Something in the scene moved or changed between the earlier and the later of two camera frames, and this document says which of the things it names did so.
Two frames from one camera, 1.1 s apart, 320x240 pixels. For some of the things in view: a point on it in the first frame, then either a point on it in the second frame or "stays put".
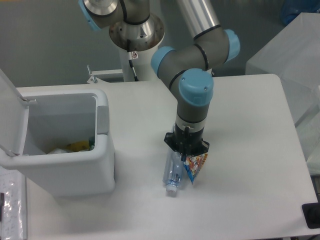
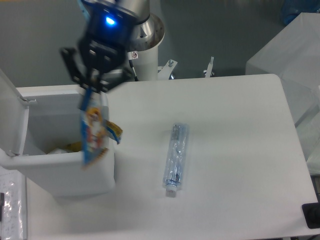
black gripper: x=187 y=142 -> x=103 y=44
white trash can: x=58 y=137 stays put
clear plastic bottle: x=174 y=174 stays put
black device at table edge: x=311 y=213 stays put
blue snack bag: x=193 y=164 -> x=95 y=128
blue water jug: x=291 y=9 stays put
